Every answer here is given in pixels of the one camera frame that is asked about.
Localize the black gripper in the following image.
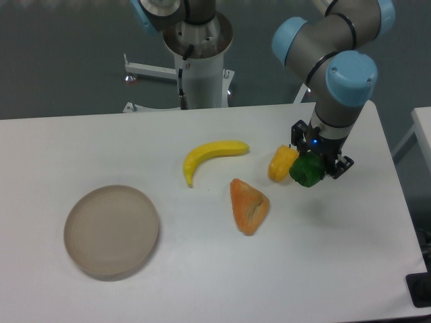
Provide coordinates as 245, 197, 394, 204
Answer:
291, 117, 354, 180

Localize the green toy pepper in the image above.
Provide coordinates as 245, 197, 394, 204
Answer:
289, 151, 325, 188

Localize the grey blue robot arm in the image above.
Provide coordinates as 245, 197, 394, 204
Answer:
131, 1, 395, 178

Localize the yellow toy pepper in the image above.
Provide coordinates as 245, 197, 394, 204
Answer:
267, 145, 299, 182

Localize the orange toy bread wedge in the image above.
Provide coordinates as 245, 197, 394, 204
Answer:
230, 178, 270, 236

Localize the yellow toy banana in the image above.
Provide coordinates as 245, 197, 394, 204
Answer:
183, 140, 250, 188

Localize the white side table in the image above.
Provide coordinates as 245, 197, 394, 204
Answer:
391, 107, 430, 168

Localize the black box at table edge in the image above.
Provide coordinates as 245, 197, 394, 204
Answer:
405, 272, 430, 308

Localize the beige round plate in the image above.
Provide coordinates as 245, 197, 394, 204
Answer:
63, 185, 160, 281

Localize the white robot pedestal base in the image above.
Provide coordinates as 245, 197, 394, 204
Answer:
124, 11, 235, 110

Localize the black cable on pedestal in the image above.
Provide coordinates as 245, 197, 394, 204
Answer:
177, 44, 195, 110

